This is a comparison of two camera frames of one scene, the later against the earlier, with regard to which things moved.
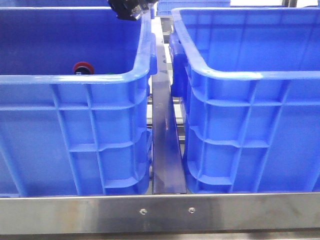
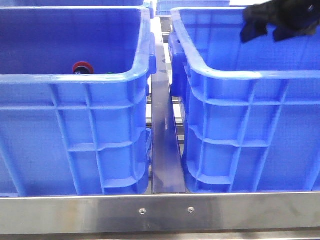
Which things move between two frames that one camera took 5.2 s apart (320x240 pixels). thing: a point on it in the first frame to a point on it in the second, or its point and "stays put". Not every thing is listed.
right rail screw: [191, 210] stays put
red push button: [83, 68] stays put
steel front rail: [288, 213] stays put
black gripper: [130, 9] to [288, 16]
